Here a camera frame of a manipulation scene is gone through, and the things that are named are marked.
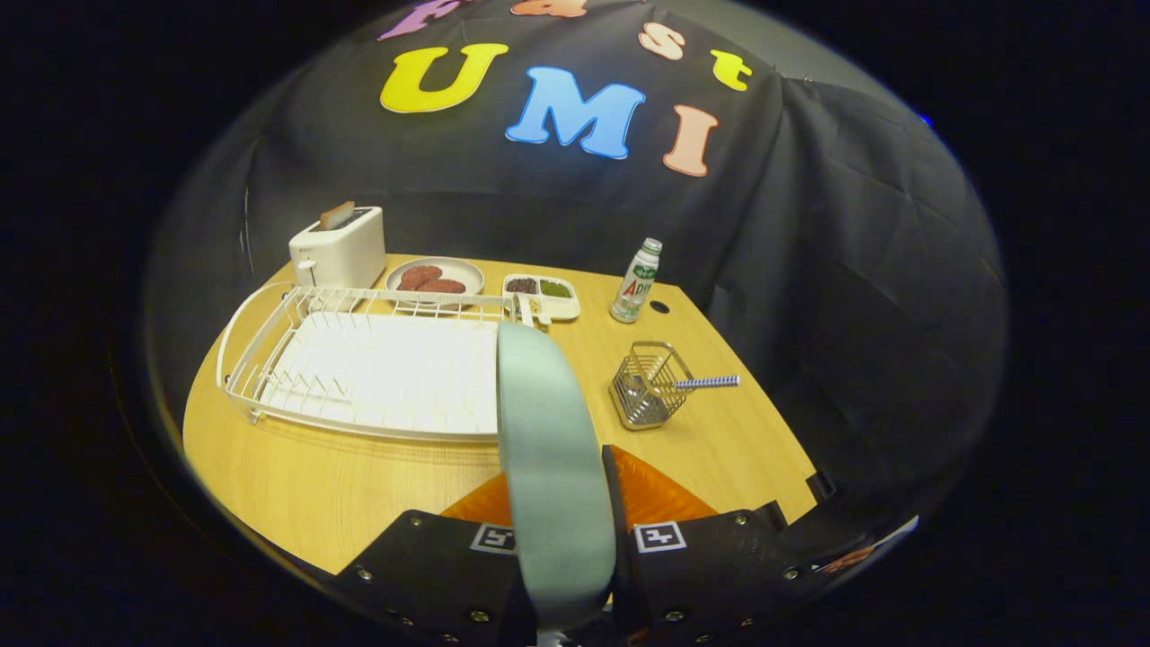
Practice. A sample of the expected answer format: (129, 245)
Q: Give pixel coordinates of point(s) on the white green-label drink bottle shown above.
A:
(634, 288)

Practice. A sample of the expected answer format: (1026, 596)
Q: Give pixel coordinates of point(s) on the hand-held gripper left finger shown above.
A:
(422, 566)

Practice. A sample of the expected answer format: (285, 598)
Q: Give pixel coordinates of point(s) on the white divided bean dish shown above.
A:
(561, 305)

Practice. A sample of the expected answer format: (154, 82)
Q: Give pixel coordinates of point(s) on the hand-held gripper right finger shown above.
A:
(614, 490)

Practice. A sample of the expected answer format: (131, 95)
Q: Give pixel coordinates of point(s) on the black table edge bracket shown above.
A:
(819, 485)

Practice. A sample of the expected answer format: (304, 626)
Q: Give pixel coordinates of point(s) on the white drip tray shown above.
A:
(395, 373)

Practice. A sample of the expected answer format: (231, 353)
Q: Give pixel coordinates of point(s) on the red meat piece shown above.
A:
(445, 287)
(418, 275)

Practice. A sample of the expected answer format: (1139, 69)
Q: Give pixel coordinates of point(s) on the white toaster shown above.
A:
(346, 256)

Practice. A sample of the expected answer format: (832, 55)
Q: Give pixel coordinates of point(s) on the pale green plate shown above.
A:
(552, 467)

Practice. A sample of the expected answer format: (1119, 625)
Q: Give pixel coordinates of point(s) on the toast slice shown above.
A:
(337, 216)

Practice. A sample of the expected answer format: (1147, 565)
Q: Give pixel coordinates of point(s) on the round plate with meat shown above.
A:
(463, 270)

